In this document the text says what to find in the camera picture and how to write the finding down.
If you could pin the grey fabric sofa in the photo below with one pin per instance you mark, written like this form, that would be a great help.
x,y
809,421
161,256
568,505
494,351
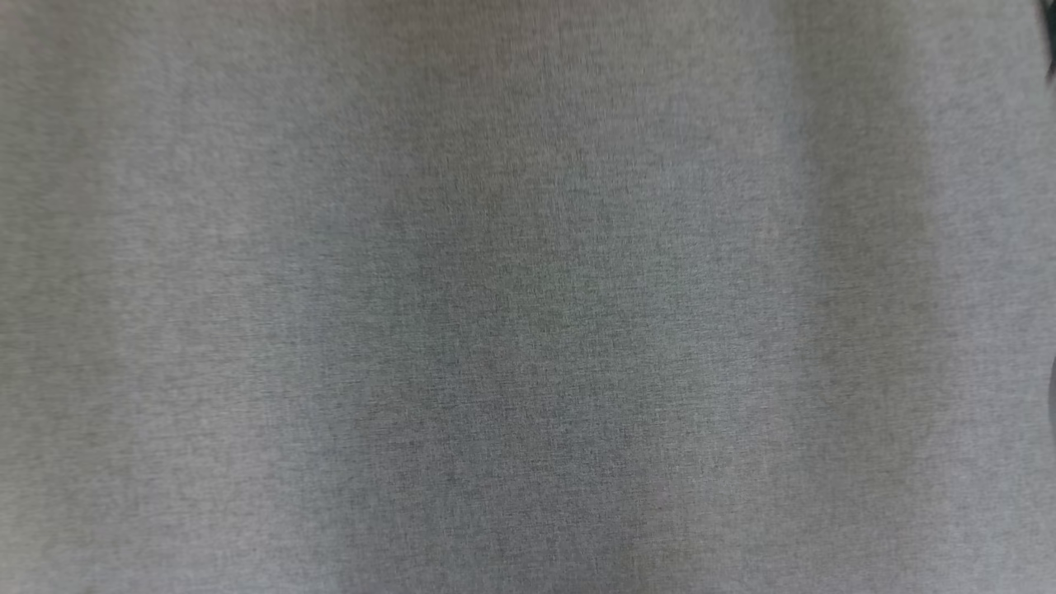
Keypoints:
x,y
528,297

